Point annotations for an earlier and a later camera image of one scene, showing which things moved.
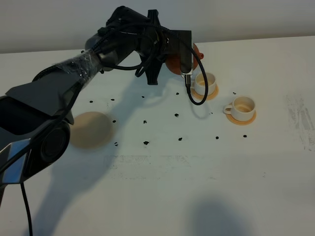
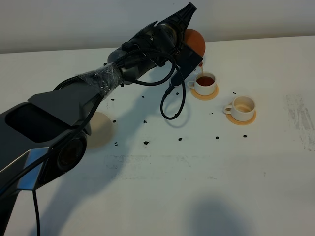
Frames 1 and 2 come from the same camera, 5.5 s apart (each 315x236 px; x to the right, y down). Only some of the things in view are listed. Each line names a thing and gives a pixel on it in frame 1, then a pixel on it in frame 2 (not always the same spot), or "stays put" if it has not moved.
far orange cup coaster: x=208 y=97 stays put
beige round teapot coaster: x=90 y=130 stays put
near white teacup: x=242 y=109 stays put
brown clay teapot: x=173 y=61 -> x=195 y=41
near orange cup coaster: x=241 y=123 stays put
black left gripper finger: x=153 y=14 -> x=182 y=16
